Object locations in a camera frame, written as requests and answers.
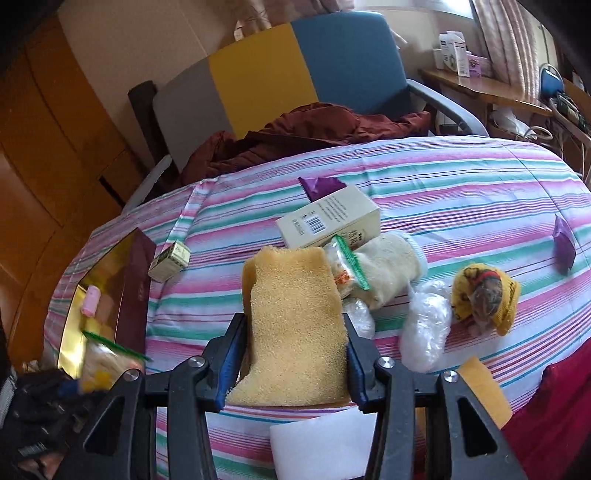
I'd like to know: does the cream fuzzy sock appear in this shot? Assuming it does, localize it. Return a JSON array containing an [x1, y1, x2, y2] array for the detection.
[[353, 231, 428, 310]]

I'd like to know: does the white carton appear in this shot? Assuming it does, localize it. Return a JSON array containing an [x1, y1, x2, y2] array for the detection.
[[431, 30, 472, 75]]

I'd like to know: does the patterned curtain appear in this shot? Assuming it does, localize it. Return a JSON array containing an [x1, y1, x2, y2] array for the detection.
[[471, 0, 555, 104]]

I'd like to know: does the yellow sponge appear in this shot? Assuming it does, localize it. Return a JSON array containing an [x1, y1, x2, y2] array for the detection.
[[228, 246, 350, 408], [457, 355, 512, 428]]

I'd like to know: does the clear zip bag green seal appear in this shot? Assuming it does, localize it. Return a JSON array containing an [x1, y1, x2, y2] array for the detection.
[[323, 234, 372, 301], [81, 330, 153, 393]]

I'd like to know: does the purple carton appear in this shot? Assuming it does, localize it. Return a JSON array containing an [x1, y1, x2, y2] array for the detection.
[[466, 52, 490, 77]]

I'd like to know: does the round metal side table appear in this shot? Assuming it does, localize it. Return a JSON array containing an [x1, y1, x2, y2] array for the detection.
[[549, 88, 591, 185]]

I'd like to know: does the brown jacket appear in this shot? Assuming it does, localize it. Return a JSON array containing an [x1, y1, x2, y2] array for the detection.
[[180, 104, 432, 188]]

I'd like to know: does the purple foil packet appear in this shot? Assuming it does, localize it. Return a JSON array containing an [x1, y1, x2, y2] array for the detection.
[[551, 215, 575, 275], [298, 176, 348, 203]]

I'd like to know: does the blue bag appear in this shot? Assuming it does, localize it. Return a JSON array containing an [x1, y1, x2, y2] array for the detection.
[[540, 65, 564, 97]]

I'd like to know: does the large clear plastic wrap ball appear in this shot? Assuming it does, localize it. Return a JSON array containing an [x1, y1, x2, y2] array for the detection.
[[399, 279, 453, 372]]

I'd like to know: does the large cream carton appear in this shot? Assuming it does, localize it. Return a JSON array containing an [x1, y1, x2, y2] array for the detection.
[[276, 185, 382, 250]]

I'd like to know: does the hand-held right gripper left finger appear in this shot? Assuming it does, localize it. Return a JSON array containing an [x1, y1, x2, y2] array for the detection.
[[69, 313, 250, 480]]

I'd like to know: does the small cream carton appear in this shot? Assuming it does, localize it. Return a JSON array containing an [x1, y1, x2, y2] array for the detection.
[[148, 240, 192, 283]]

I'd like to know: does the maroon box with gold lining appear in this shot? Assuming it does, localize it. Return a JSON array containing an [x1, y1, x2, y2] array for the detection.
[[58, 227, 158, 384]]

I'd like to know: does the pink hair roller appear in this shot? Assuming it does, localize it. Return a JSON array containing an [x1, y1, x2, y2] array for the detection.
[[82, 285, 102, 318]]

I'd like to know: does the red blanket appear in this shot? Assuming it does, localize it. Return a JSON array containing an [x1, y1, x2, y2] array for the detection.
[[501, 351, 591, 480]]

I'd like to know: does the white plastic bag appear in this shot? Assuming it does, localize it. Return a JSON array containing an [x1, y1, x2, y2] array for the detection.
[[489, 108, 527, 139]]

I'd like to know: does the white paper sheet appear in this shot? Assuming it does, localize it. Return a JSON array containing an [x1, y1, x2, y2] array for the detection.
[[269, 408, 379, 480]]

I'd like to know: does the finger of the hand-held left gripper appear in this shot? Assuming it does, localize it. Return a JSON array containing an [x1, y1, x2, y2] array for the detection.
[[58, 376, 95, 397]]

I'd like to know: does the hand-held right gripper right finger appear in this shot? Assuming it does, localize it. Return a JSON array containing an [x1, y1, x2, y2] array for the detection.
[[342, 313, 527, 480]]

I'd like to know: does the wooden wardrobe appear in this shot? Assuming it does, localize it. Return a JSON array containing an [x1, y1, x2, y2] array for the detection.
[[0, 14, 153, 370]]

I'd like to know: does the wooden desk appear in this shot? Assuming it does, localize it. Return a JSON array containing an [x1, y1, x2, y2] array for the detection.
[[418, 68, 555, 134]]

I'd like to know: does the small clear plastic wrap ball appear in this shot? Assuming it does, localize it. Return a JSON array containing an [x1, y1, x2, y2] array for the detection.
[[342, 298, 376, 340]]

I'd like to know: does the blue yellow grey chair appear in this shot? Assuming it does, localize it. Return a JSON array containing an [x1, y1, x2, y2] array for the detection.
[[122, 11, 490, 213]]

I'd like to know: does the yellow patterned sock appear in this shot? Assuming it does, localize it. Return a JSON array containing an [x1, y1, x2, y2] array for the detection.
[[451, 264, 522, 337]]

